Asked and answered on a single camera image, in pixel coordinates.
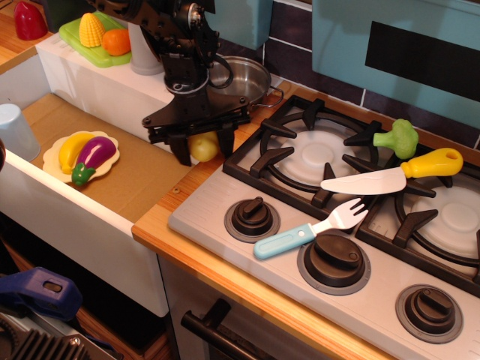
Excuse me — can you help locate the black right stove knob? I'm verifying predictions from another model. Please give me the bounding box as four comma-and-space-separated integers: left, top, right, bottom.
395, 284, 464, 344

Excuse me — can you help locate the grey toy stove top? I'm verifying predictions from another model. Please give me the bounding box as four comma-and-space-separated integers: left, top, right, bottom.
167, 94, 480, 360

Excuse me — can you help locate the cream scalloped plate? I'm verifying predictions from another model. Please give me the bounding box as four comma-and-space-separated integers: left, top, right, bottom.
42, 131, 120, 186

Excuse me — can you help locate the steel pot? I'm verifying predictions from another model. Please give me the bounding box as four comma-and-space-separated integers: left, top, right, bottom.
209, 55, 284, 109

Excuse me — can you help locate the purple toy eggplant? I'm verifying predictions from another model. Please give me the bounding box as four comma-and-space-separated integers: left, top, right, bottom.
71, 136, 117, 186

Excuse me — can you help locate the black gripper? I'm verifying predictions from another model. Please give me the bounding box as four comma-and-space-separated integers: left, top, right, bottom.
142, 88, 250, 166

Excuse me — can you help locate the light blue cup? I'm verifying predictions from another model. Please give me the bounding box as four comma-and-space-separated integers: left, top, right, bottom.
1, 103, 41, 161

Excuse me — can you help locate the black oven door handle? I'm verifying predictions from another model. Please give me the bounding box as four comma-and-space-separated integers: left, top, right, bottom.
181, 298, 260, 360

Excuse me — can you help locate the red toy pepper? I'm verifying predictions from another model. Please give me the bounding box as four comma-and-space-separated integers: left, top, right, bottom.
13, 1, 48, 41

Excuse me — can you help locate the white toy sink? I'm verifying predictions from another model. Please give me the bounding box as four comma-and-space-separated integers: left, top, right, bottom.
1, 34, 188, 317

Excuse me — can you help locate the orange toy fruit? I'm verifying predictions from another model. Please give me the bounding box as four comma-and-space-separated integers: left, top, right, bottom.
101, 28, 131, 56

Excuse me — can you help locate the black right burner grate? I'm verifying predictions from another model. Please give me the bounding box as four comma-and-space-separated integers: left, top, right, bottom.
355, 181, 479, 297

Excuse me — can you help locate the yellow toy potato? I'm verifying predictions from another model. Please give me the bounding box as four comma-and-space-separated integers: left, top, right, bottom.
188, 131, 219, 162

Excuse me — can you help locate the blue handled toy fork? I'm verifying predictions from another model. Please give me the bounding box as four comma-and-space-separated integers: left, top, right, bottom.
253, 198, 368, 260

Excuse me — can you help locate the grey toy faucet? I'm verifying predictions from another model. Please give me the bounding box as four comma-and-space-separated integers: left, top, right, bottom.
127, 23, 164, 76

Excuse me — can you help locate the green toy broccoli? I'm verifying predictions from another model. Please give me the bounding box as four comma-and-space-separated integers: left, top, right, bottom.
373, 118, 419, 160

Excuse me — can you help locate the blue clamp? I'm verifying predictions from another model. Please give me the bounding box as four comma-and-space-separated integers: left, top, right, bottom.
1, 267, 83, 321

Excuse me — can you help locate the black stove knob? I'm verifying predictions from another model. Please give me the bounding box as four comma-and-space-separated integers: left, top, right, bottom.
297, 235, 371, 296
395, 284, 464, 344
224, 196, 281, 244

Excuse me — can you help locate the yellow toy corn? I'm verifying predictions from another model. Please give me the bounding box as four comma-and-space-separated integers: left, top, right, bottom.
79, 13, 106, 48

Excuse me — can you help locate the black left burner grate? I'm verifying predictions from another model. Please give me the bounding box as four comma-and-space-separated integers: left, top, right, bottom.
223, 95, 400, 220

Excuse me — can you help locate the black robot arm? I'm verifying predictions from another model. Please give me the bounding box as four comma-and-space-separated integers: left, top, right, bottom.
90, 1, 250, 166

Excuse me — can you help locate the black middle stove knob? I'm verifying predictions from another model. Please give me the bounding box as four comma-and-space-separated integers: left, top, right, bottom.
297, 235, 371, 296

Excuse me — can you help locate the green cutting board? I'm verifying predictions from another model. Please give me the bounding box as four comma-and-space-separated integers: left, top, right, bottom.
59, 11, 131, 68

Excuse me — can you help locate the black left stove knob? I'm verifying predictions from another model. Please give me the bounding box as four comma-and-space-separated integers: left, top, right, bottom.
224, 196, 281, 244

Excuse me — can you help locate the yellow toy banana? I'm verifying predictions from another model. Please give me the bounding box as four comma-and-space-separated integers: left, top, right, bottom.
58, 132, 95, 175

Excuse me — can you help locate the yellow handled toy knife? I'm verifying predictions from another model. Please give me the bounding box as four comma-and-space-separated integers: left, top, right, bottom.
320, 148, 464, 195

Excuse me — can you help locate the black burner grate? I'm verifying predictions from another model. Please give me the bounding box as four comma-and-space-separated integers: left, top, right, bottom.
223, 95, 400, 220
355, 181, 479, 297

